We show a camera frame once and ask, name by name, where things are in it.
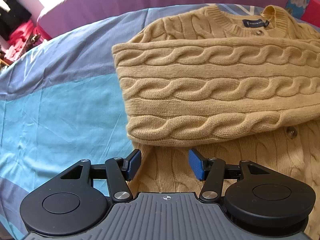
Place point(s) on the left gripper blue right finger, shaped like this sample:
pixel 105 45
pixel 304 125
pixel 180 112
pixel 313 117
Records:
pixel 199 164

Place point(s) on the tan cable-knit cardigan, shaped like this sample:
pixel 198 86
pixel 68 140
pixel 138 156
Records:
pixel 232 87

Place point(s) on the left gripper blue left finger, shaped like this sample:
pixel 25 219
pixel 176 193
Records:
pixel 131 164

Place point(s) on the hanging dark clothes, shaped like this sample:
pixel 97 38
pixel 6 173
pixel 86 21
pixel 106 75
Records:
pixel 11 20

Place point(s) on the red clothes pile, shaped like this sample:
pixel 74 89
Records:
pixel 24 38

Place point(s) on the blue grey patchwork bedsheet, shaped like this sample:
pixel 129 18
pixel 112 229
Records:
pixel 61 102

